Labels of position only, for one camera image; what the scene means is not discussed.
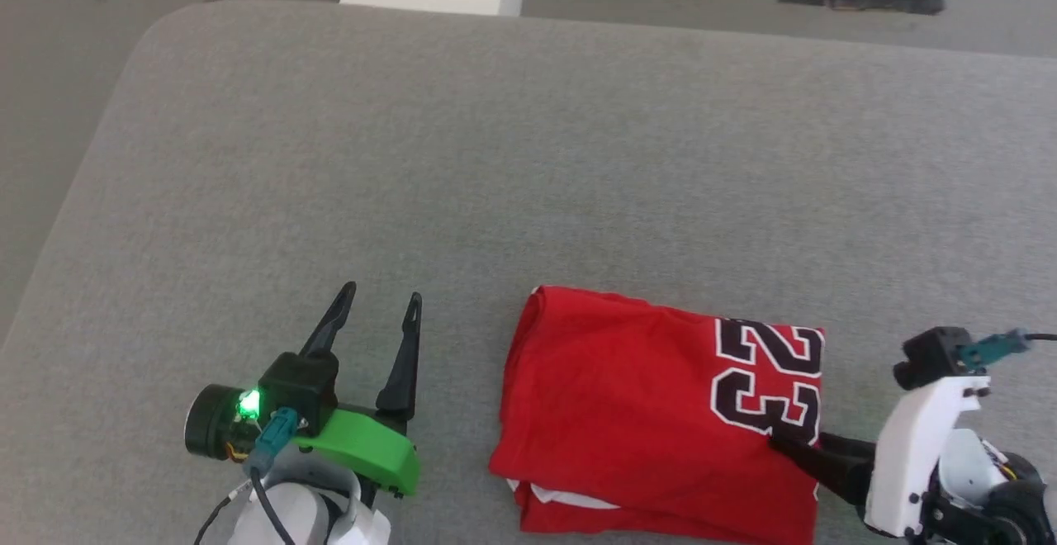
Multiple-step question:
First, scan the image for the black left cable teal plug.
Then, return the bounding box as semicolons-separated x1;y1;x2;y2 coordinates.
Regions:
244;409;300;545

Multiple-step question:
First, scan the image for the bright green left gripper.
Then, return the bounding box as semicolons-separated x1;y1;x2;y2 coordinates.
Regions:
293;281;423;498

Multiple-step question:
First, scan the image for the black cable teal plug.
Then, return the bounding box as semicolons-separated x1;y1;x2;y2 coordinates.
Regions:
244;409;300;545
958;330;1057;368

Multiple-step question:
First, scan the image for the black right cable teal plug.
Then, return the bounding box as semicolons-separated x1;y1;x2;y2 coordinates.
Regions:
958;330;1057;368

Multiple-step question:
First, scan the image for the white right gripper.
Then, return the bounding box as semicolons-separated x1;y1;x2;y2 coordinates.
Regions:
768;376;992;538

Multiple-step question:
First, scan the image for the red basketball jersey white trim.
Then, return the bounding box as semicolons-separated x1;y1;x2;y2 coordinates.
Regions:
489;285;827;545

